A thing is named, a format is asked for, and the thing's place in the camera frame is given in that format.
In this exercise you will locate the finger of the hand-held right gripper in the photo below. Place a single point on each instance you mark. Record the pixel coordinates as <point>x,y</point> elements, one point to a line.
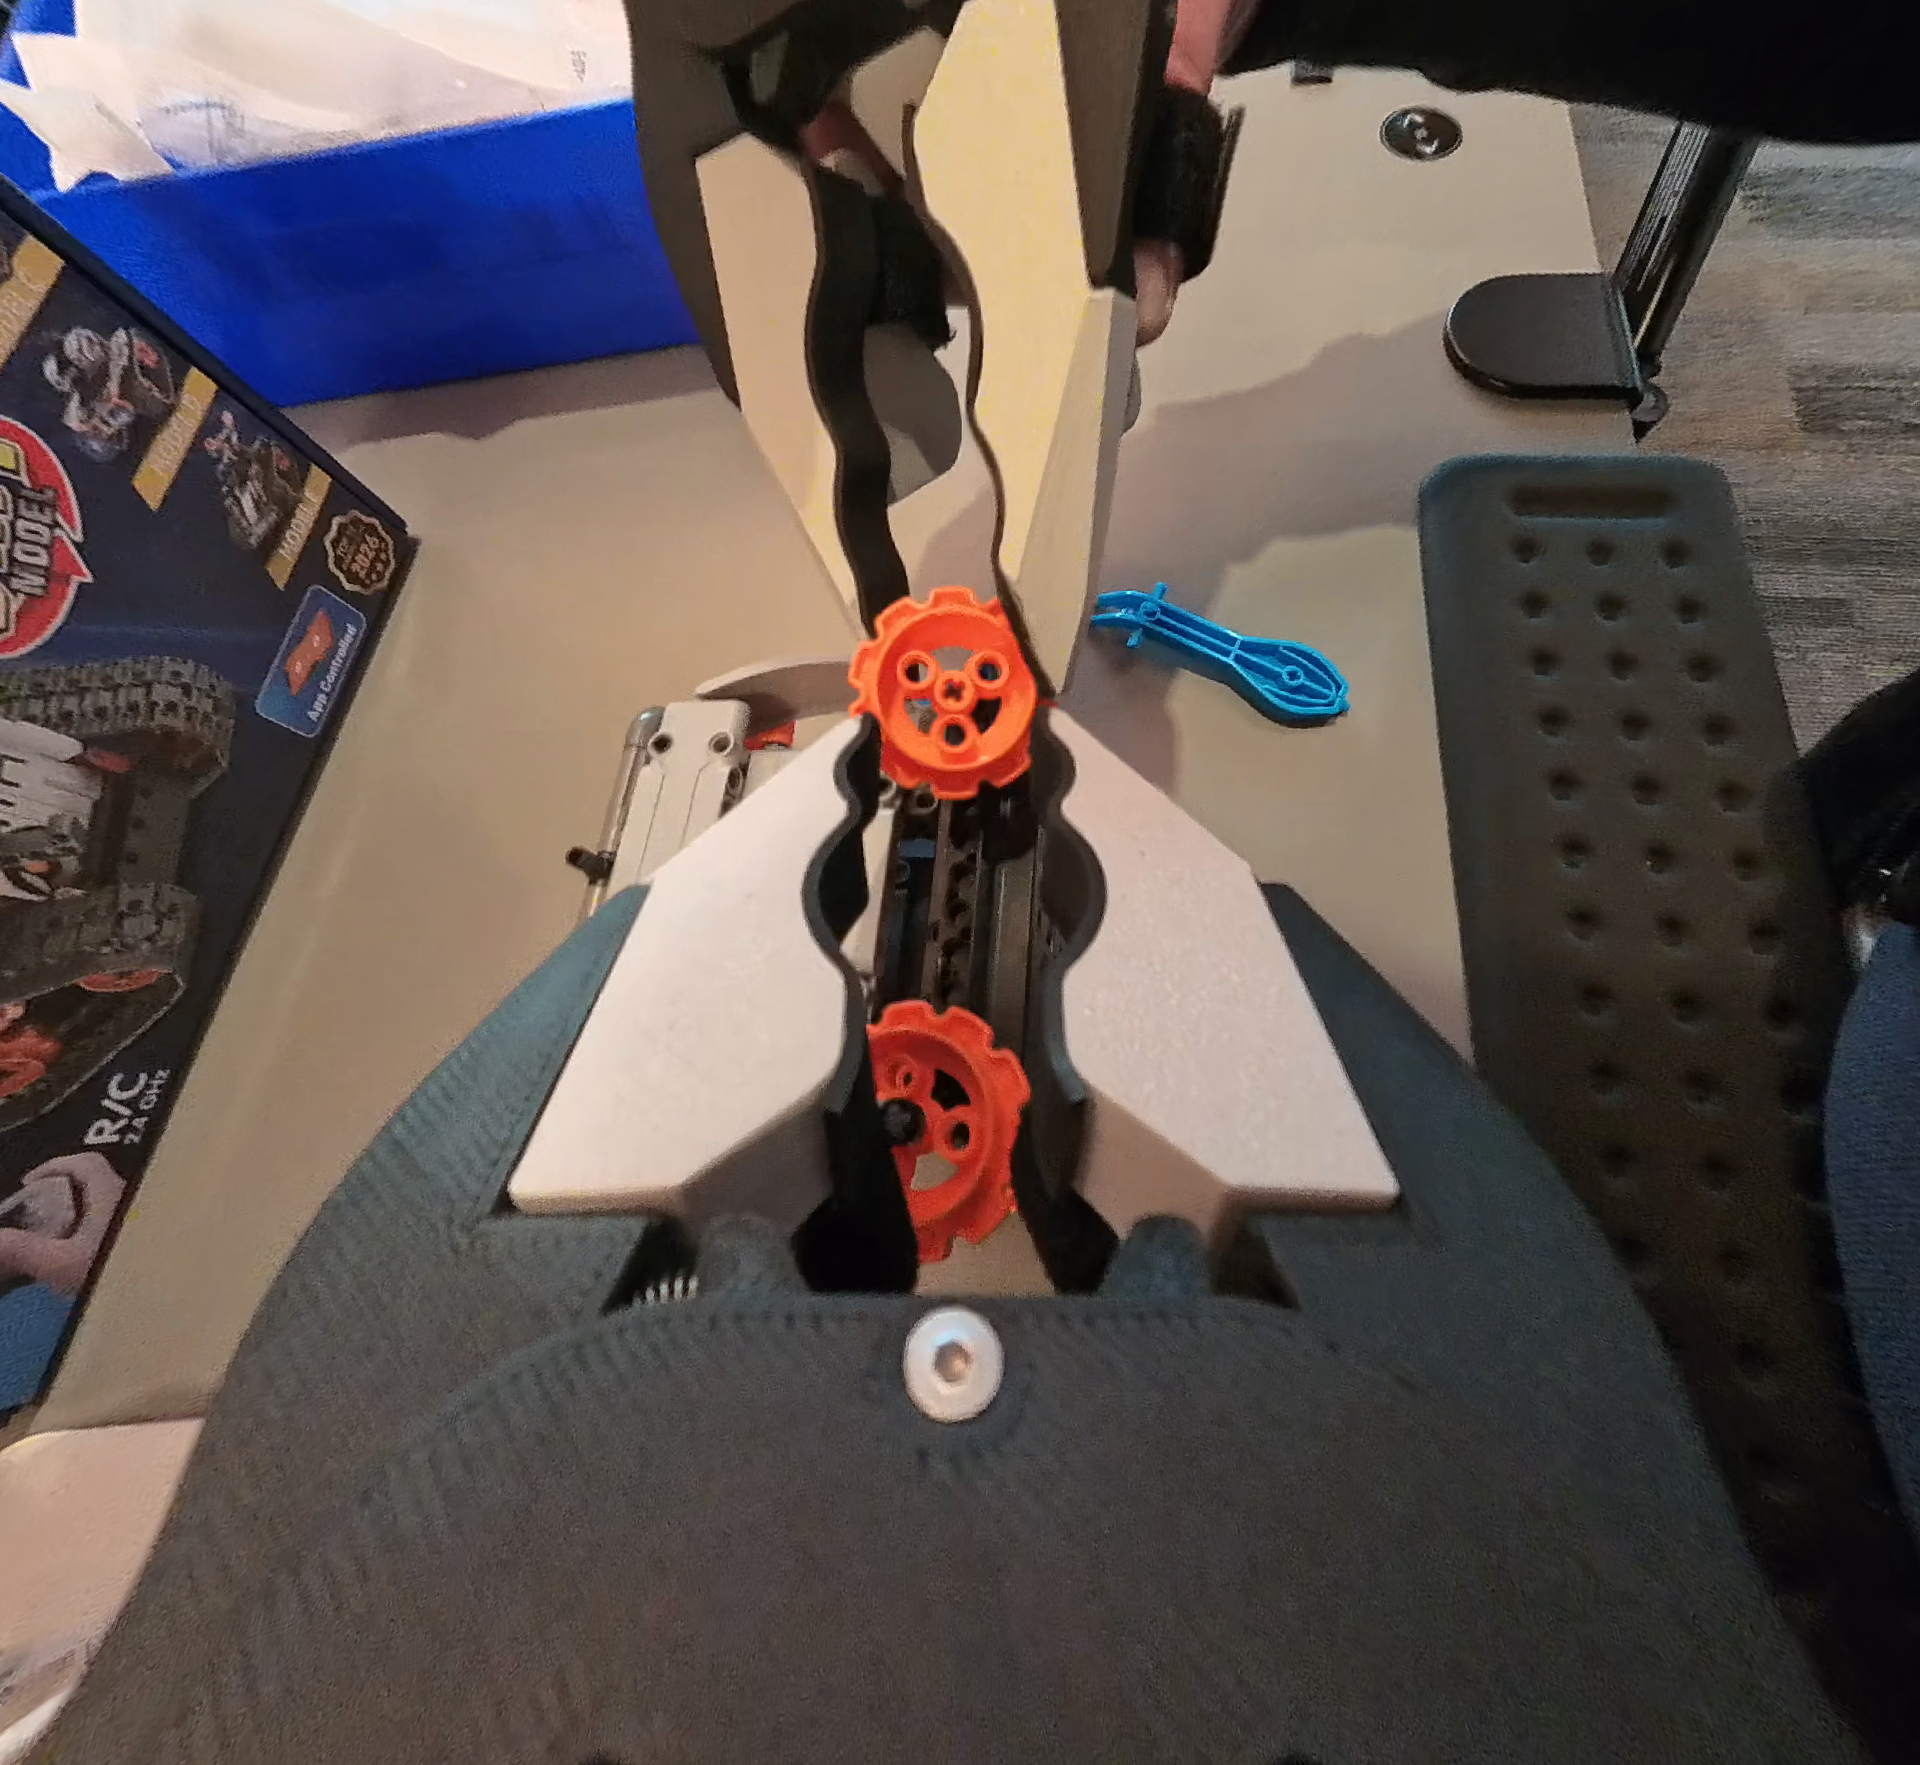
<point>1022,221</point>
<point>765,297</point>

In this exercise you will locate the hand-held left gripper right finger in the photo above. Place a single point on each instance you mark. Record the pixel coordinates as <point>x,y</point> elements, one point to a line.
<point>1230,1031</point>

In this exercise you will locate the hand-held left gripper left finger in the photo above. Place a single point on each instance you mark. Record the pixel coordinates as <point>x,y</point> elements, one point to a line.
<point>705,1031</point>

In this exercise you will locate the building block robot chassis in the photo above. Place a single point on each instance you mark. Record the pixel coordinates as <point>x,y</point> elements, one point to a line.
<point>675,775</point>

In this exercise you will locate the light blue plastic tool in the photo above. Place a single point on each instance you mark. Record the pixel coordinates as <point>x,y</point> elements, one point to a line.
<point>1244,663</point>

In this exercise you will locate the blue plastic bin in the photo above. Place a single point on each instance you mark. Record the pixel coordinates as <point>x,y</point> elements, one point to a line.
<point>374,281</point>

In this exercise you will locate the dark perforated mat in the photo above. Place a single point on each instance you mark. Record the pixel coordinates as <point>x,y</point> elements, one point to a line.
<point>1620,969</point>

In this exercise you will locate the black desk grommet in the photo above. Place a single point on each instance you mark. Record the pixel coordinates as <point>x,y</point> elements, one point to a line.
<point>1420,130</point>

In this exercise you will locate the white paper sheets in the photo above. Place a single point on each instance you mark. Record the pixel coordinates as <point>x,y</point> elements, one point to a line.
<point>298,68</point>

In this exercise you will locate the blue robot kit box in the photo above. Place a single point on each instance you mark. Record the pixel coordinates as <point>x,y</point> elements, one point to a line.
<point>150,744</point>

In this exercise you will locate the person's leg in jeans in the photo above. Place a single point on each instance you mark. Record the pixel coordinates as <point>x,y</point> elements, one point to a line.
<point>1881,1196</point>

